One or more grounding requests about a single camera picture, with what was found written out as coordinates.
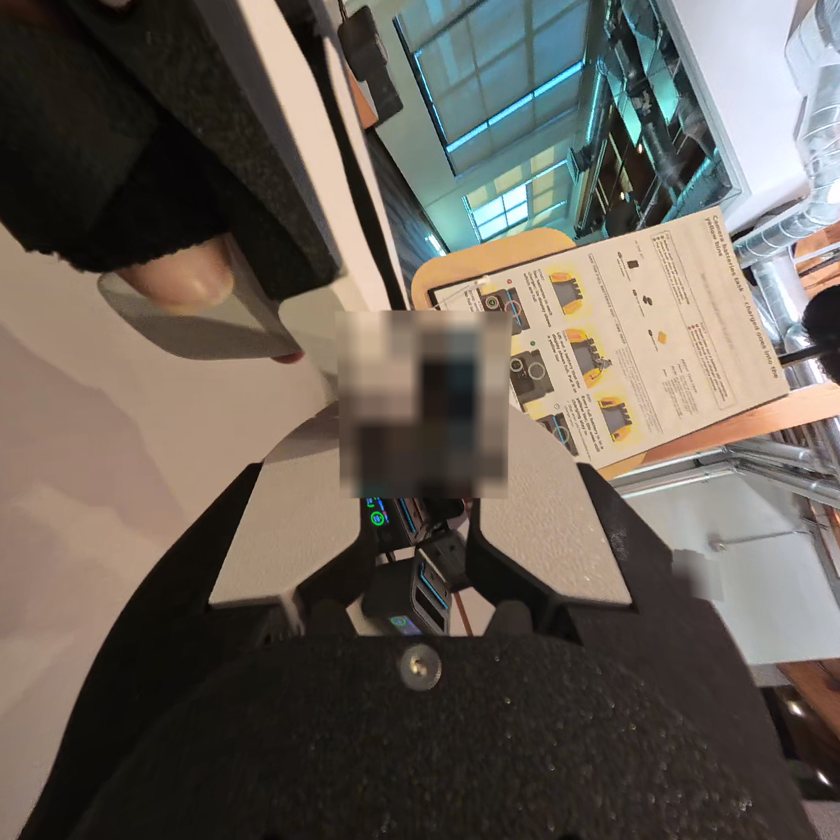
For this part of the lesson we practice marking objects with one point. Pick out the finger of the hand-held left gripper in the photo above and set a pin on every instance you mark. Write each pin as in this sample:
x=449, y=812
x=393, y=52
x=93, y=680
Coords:
x=216, y=331

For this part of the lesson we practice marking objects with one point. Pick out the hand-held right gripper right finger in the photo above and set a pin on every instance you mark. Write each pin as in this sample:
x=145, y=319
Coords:
x=558, y=531

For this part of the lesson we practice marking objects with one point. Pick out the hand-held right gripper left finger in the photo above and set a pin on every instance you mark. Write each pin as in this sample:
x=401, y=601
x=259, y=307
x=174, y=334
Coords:
x=282, y=531

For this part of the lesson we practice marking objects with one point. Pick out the black battery charger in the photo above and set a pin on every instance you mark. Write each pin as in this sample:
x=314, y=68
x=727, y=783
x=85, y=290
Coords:
x=394, y=531
x=394, y=597

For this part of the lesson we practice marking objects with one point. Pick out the person's left hand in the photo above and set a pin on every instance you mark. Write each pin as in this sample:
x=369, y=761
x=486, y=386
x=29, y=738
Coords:
x=180, y=279

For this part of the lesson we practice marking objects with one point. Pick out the black power adapter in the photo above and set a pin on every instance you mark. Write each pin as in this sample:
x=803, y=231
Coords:
x=371, y=59

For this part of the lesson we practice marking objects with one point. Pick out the printed instruction sheet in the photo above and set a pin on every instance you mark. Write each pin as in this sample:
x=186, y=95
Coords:
x=656, y=328

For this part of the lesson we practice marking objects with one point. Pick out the silver air duct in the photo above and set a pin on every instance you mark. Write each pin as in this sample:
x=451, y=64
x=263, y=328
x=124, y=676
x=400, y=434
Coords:
x=814, y=131

